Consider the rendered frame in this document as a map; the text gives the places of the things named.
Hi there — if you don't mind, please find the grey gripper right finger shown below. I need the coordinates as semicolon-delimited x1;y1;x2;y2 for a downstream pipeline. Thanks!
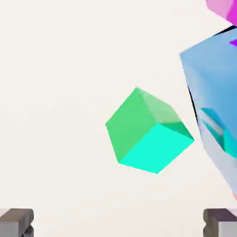
203;208;237;237

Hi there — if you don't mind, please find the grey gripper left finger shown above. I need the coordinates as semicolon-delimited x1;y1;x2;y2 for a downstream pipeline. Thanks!
0;208;35;237

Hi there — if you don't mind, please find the small green cube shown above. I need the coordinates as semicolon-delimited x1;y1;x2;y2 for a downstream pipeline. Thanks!
105;86;195;175

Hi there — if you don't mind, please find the large blue box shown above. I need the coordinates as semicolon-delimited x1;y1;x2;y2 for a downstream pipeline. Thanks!
179;27;237;201

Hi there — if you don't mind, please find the large pink box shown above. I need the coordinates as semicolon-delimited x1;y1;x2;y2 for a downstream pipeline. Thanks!
205;0;237;26

